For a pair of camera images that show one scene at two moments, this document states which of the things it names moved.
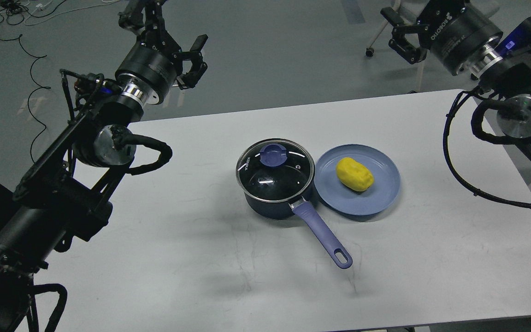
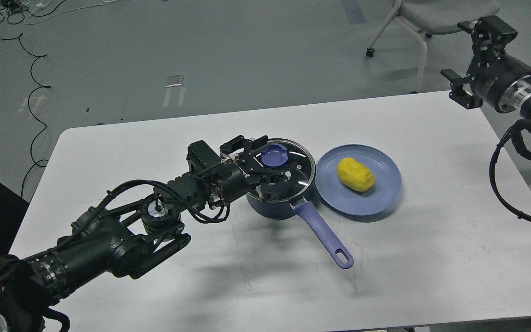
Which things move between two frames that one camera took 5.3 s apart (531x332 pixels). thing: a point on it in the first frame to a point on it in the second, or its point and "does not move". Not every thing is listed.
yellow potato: x=354 y=174 does not move
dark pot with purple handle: x=268 y=209 does not move
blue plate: x=334 y=194 does not move
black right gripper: x=455 y=30 to x=502 y=80
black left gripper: x=150 y=70 to x=239 y=178
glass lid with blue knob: x=275 y=170 does not move
